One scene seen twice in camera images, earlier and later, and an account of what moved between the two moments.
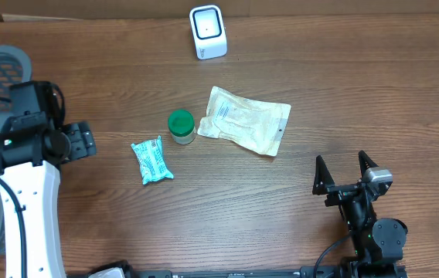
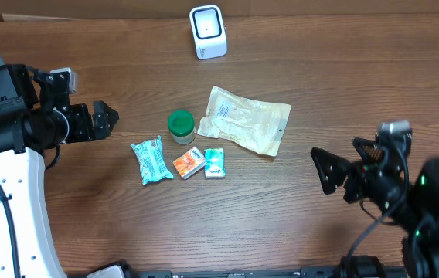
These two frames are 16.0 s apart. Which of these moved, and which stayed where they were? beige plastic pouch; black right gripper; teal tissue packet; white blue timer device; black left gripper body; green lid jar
Moved: black left gripper body; black right gripper
Stayed: green lid jar; white blue timer device; beige plastic pouch; teal tissue packet
